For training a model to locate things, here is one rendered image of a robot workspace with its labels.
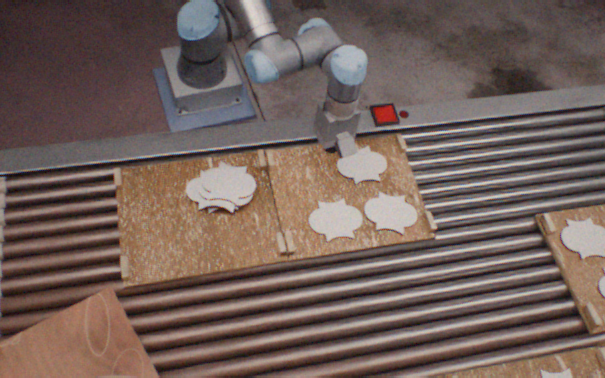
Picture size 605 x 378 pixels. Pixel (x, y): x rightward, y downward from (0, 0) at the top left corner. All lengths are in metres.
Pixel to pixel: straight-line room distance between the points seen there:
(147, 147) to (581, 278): 1.24
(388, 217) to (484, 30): 2.26
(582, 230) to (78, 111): 2.28
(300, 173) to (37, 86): 1.87
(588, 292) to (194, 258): 1.03
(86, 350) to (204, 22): 0.88
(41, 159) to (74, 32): 1.75
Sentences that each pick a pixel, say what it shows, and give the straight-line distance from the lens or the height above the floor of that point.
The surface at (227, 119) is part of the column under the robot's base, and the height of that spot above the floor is 0.87.
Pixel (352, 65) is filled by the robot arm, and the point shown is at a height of 1.44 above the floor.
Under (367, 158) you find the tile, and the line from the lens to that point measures 1.74.
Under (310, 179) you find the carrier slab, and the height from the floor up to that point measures 0.94.
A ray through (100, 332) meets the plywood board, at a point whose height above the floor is 1.04.
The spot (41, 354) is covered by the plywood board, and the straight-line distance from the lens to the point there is 1.42.
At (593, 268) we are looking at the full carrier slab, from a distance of 1.81.
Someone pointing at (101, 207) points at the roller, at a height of 0.91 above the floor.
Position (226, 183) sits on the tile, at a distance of 1.60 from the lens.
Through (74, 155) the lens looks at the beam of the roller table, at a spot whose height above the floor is 0.92.
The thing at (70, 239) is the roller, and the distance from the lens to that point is 1.65.
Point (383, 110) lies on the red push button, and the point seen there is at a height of 0.93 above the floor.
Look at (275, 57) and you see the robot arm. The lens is 1.30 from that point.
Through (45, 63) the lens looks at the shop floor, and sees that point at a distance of 3.37.
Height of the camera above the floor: 2.33
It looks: 57 degrees down
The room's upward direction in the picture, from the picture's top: 10 degrees clockwise
